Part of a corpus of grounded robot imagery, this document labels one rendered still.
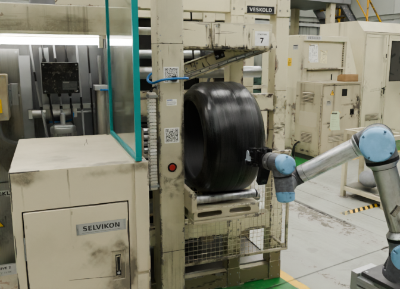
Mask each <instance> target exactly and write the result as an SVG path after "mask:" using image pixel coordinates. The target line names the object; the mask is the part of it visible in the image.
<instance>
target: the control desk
mask: <svg viewBox="0 0 400 289"><path fill-rule="evenodd" d="M8 177H9V185H10V199H11V213H12V226H13V234H14V247H15V261H16V268H17V282H18V289H151V272H150V270H151V252H150V225H149V174H148V161H147V160H146V159H145V158H144V157H143V156H142V161H136V160H135V159H134V158H133V157H132V156H131V155H130V154H129V153H128V152H127V151H126V150H125V149H124V148H123V146H122V145H121V144H120V143H119V142H118V141H117V140H116V139H115V138H114V137H113V136H112V135H111V134H109V135H107V134H105V135H84V136H64V137H53V138H32V139H19V141H18V144H17V148H16V150H15V154H14V157H13V160H12V163H11V166H10V170H9V172H8Z"/></svg>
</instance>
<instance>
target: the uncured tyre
mask: <svg viewBox="0 0 400 289"><path fill-rule="evenodd" d="M262 147H265V129H264V121H263V116H262V114H261V110H260V107H259V105H258V103H257V101H256V99H255V97H254V96H253V95H252V94H251V93H250V92H249V91H248V89H247V88H246V87H245V86H243V85H242V84H240V83H237V82H200V83H196V84H194V85H192V86H191V87H190V89H189V90H188V91H187V92H186V93H185V94H184V153H185V176H186V178H187V180H188V182H189V183H190V184H191V185H192V186H193V187H194V188H195V189H197V190H198V191H199V192H201V193H204V194H211V193H217V192H228V191H237V190H242V189H245V188H247V187H249V186H250V185H251V184H252V183H253V181H254V180H255V178H256V177H257V174H258V170H259V167H253V166H250V165H247V164H246V163H245V159H246V151H247V150H248V151H249V148H262Z"/></svg>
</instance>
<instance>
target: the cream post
mask: <svg viewBox="0 0 400 289"><path fill-rule="evenodd" d="M151 51H152V81H153V82H154V81H156V80H159V79H163V78H164V67H179V77H184V65H183V0H151ZM156 84H157V85H158V90H155V89H153V92H155V93H156V94H157V95H158V98H155V99H156V102H155V103H156V105H155V106H156V108H155V109H156V112H155V113H156V117H157V118H156V120H157V121H156V124H157V125H155V126H156V127H157V128H156V130H157V131H156V133H157V135H156V136H157V138H156V139H157V140H158V142H157V144H156V146H157V148H156V149H157V151H156V152H157V155H156V156H157V158H156V159H157V167H156V168H157V178H158V180H157V181H158V184H159V185H160V187H159V189H156V190H154V196H155V254H156V270H157V272H156V283H157V289H185V202H184V188H185V153H184V79H180V80H179V83H164V81H162V82H158V83H156ZM171 99H177V105H167V100H171ZM164 128H179V142H177V143H168V144H165V142H164ZM171 164H173V165H175V167H176V168H175V169H174V170H170V168H169V167H170V165H171Z"/></svg>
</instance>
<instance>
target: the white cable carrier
mask: <svg viewBox="0 0 400 289"><path fill-rule="evenodd" d="M146 94H147V95H156V93H155V92H147V93H146ZM147 101H148V102H147V108H148V109H147V111H148V112H147V114H148V115H147V118H148V119H147V121H148V122H147V124H148V137H149V138H148V150H149V151H148V153H149V154H148V156H149V157H148V163H149V164H148V166H149V167H148V169H149V170H148V172H149V173H148V174H149V184H150V186H152V185H159V184H158V181H157V180H158V178H157V168H156V167H157V159H156V158H157V156H156V155H157V152H156V151H157V149H156V148H157V146H156V144H157V142H158V140H157V139H156V138H157V136H156V135H157V133H156V131H157V130H156V128H157V127H156V126H155V125H157V124H156V121H157V120H156V118H157V117H156V113H155V112H156V109H155V108H156V106H155V105H156V103H155V102H156V99H155V98H147ZM149 188H150V187H149ZM150 189H151V190H156V189H158V188H150Z"/></svg>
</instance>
